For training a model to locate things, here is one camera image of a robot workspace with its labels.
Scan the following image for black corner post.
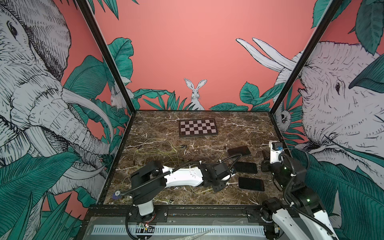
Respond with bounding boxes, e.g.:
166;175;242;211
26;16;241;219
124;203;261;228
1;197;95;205
74;0;136;114
269;0;343;115

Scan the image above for right black corner post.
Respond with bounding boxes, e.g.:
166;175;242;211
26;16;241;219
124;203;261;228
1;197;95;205
269;0;343;115

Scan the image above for left black corner post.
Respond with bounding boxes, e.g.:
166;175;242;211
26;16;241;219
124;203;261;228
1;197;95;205
74;0;136;114

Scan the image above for chessboard brown and pink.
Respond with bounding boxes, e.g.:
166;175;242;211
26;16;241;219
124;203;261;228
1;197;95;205
179;118;219;137

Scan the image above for far black smartphone blue edge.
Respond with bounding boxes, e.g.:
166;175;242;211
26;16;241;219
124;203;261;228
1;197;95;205
227;146;251;157

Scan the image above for white slotted cable duct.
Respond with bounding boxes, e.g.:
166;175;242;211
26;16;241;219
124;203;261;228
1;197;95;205
91;225;265;237

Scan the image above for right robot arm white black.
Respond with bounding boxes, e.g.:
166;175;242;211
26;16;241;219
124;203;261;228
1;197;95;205
261;149;338;240

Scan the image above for black front rail frame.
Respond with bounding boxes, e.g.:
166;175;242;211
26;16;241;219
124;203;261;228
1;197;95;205
84;205;267;225

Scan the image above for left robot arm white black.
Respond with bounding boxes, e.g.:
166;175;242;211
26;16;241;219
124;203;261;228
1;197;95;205
112;154;243;240

